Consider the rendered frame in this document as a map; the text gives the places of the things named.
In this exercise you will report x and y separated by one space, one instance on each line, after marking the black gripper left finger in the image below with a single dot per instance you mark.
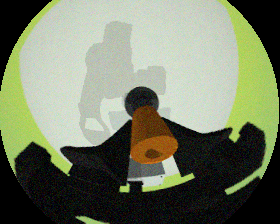
112 156

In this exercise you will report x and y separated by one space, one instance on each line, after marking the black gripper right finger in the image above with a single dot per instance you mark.
193 146

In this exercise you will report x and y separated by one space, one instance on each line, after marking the orange-brown cylinder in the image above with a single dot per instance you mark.
151 140

